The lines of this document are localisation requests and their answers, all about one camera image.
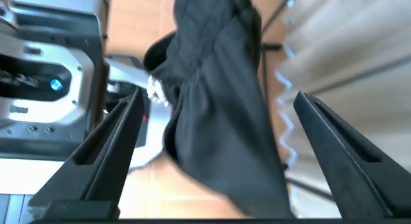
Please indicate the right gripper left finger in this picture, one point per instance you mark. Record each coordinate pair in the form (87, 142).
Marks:
(109, 179)

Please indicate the black shorts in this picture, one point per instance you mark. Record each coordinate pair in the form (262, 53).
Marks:
(218, 105)

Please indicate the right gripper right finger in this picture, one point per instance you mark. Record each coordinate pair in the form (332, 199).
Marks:
(350, 185)

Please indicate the beige curtain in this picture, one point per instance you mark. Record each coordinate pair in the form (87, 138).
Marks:
(353, 41)

